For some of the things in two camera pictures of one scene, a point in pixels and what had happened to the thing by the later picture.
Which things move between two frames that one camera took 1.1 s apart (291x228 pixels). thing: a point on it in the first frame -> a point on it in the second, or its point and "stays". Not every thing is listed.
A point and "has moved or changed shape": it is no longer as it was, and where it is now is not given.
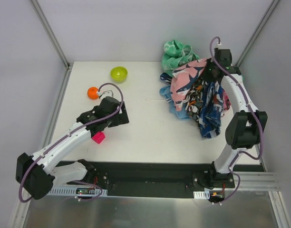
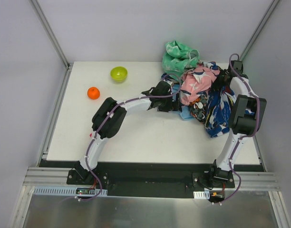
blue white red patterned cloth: (215, 100) has moved or changed shape
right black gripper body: (212, 71) -> (221, 79)
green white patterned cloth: (174, 54) stays
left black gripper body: (119, 116) -> (170, 102)
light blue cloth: (165, 91) has moved or changed shape
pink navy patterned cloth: (182, 78) -> (196, 81)
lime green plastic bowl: (119, 73) stays
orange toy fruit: (92, 92) stays
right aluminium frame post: (257, 32) stays
